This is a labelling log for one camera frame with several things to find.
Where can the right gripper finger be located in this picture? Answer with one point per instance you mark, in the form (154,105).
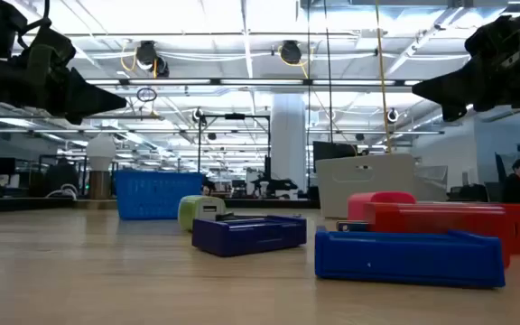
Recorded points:
(454,88)

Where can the pink charger cube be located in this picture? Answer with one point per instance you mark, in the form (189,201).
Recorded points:
(377,198)

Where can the person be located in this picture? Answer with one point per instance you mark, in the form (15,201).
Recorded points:
(518,185)

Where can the red charger cube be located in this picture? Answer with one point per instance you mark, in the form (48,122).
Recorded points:
(431,219)

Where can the grey plastic bin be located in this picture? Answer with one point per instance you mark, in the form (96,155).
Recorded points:
(377,185)

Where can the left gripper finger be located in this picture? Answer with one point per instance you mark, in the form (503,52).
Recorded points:
(88,101)

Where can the black rectangular stapler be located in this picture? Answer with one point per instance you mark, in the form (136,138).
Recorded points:
(242,237)

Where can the small blue framed case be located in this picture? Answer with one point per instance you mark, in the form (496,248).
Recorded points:
(400,259)

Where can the black office chair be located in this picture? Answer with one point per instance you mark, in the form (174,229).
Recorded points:
(61,178)

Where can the white bulb brass lamp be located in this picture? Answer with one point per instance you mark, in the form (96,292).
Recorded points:
(100,151)

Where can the black monitor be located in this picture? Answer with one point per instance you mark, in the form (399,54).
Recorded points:
(332,153)

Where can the green charger cube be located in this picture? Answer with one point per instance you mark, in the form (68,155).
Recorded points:
(190,212)

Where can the blue plastic basket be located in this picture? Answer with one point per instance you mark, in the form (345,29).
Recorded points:
(151,194)

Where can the white building column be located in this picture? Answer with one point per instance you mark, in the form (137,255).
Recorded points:
(288,140)

